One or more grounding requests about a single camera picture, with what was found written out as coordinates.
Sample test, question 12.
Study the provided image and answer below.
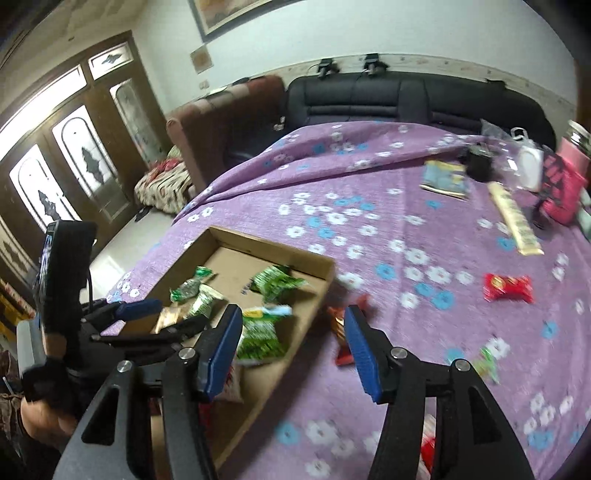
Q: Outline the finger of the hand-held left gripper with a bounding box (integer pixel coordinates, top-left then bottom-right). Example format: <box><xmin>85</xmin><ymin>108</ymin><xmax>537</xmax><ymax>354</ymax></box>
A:
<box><xmin>90</xmin><ymin>318</ymin><xmax>214</xmax><ymax>348</ymax></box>
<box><xmin>90</xmin><ymin>298</ymin><xmax>165</xmax><ymax>325</ymax></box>

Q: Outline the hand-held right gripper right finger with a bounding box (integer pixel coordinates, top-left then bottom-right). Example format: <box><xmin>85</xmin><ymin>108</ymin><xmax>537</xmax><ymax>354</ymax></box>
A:
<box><xmin>343</xmin><ymin>304</ymin><xmax>539</xmax><ymax>480</ymax></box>

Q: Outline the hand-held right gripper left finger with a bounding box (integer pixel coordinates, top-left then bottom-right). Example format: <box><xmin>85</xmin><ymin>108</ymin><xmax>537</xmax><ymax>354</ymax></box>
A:
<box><xmin>52</xmin><ymin>304</ymin><xmax>244</xmax><ymax>480</ymax></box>

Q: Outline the clear biscuit packet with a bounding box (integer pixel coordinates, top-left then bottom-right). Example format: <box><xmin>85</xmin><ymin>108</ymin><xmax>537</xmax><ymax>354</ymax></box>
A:
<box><xmin>154</xmin><ymin>305</ymin><xmax>193</xmax><ymax>334</ymax></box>

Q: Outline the dark red triangular snack packet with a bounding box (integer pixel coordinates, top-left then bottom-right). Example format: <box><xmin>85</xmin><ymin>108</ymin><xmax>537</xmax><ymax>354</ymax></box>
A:
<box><xmin>328</xmin><ymin>295</ymin><xmax>370</xmax><ymax>367</ymax></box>

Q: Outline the white red snack packet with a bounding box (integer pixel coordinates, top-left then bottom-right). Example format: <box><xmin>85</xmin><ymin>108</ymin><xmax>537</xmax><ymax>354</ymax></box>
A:
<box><xmin>215</xmin><ymin>360</ymin><xmax>246</xmax><ymax>402</ymax></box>
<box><xmin>418</xmin><ymin>413</ymin><xmax>437</xmax><ymax>472</ymax></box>

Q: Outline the large green pea packet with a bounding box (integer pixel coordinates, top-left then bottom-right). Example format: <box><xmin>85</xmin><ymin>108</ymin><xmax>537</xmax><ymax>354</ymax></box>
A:
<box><xmin>235</xmin><ymin>305</ymin><xmax>294</xmax><ymax>368</ymax></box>

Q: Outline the green white snack packet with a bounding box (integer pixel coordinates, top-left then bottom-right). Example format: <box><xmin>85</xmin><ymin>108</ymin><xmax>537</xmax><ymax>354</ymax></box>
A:
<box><xmin>182</xmin><ymin>284</ymin><xmax>227</xmax><ymax>319</ymax></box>

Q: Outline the clear green candy packet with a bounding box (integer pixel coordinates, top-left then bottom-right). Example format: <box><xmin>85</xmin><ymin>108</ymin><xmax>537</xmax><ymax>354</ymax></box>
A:
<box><xmin>170</xmin><ymin>265</ymin><xmax>217</xmax><ymax>303</ymax></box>

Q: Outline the small green pea packet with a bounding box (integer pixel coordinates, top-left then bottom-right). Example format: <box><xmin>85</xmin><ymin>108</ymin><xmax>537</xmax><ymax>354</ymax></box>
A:
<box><xmin>249</xmin><ymin>265</ymin><xmax>309</xmax><ymax>305</ymax></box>

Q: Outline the shallow cardboard box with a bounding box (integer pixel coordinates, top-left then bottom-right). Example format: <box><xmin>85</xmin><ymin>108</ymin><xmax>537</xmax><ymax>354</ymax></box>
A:
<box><xmin>139</xmin><ymin>225</ymin><xmax>337</xmax><ymax>472</ymax></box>

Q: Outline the person's left forearm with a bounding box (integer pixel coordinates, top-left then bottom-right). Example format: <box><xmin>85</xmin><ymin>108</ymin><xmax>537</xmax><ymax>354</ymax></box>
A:
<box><xmin>16</xmin><ymin>398</ymin><xmax>80</xmax><ymax>459</ymax></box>

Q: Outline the person's left hand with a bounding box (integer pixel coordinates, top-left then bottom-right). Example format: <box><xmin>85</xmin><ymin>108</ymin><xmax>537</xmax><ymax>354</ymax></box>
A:
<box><xmin>21</xmin><ymin>357</ymin><xmax>78</xmax><ymax>412</ymax></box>

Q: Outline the green clear pastry packet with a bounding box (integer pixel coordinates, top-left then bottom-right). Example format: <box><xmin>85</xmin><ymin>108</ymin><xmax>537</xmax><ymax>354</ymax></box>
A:
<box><xmin>471</xmin><ymin>346</ymin><xmax>502</xmax><ymax>385</ymax></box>

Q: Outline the red floral cloth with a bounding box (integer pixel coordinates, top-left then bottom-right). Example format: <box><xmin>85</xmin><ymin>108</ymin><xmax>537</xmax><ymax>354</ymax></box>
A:
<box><xmin>134</xmin><ymin>145</ymin><xmax>197</xmax><ymax>216</ymax></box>

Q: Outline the wooden glazed door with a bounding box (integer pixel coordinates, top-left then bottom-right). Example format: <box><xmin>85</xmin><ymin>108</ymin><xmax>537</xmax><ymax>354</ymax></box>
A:
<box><xmin>0</xmin><ymin>30</ymin><xmax>172</xmax><ymax>297</ymax></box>

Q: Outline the purple floral tablecloth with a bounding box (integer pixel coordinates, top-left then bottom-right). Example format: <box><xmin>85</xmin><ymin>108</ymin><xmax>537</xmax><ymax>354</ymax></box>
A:
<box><xmin>99</xmin><ymin>121</ymin><xmax>591</xmax><ymax>480</ymax></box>

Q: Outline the long red snack packet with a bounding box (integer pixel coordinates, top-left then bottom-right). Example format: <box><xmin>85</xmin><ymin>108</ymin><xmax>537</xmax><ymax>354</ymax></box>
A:
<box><xmin>483</xmin><ymin>273</ymin><xmax>534</xmax><ymax>304</ymax></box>

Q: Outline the grey booklet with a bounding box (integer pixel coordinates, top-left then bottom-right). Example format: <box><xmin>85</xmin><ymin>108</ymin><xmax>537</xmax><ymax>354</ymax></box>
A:
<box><xmin>419</xmin><ymin>159</ymin><xmax>471</xmax><ymax>200</ymax></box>

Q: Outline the brown armchair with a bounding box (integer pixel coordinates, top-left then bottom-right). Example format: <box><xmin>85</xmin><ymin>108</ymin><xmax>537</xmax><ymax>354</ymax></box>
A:
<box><xmin>166</xmin><ymin>75</ymin><xmax>287</xmax><ymax>195</ymax></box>

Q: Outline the cream tube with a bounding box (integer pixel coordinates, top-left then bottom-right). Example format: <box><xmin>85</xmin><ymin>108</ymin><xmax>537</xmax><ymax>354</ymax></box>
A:
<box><xmin>488</xmin><ymin>182</ymin><xmax>545</xmax><ymax>257</ymax></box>

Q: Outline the small black device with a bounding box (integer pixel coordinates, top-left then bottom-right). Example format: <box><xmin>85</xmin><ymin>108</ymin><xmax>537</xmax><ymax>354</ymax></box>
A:
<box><xmin>464</xmin><ymin>143</ymin><xmax>495</xmax><ymax>182</ymax></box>

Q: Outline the white plastic bag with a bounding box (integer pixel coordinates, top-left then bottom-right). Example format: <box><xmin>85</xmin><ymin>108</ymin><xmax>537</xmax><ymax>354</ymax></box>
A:
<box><xmin>510</xmin><ymin>128</ymin><xmax>544</xmax><ymax>193</ymax></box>

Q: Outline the black leather sofa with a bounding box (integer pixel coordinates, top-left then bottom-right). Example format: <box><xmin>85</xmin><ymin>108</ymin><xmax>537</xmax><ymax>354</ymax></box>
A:
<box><xmin>284</xmin><ymin>71</ymin><xmax>557</xmax><ymax>151</ymax></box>

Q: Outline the clear plastic bag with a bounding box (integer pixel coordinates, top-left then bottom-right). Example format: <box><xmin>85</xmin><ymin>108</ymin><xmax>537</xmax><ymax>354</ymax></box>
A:
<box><xmin>480</xmin><ymin>118</ymin><xmax>520</xmax><ymax>148</ymax></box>

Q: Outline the bottle with pink knitted sleeve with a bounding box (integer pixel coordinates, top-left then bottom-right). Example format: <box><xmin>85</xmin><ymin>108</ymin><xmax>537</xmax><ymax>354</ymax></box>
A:
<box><xmin>542</xmin><ymin>120</ymin><xmax>591</xmax><ymax>227</ymax></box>

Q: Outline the small wall plaque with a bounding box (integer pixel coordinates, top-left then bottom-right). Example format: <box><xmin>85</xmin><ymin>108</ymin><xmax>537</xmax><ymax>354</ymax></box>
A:
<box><xmin>190</xmin><ymin>45</ymin><xmax>213</xmax><ymax>75</ymax></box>

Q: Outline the framed wall picture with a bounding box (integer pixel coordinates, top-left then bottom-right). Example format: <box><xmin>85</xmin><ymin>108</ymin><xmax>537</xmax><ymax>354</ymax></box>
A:
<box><xmin>187</xmin><ymin>0</ymin><xmax>306</xmax><ymax>43</ymax></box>

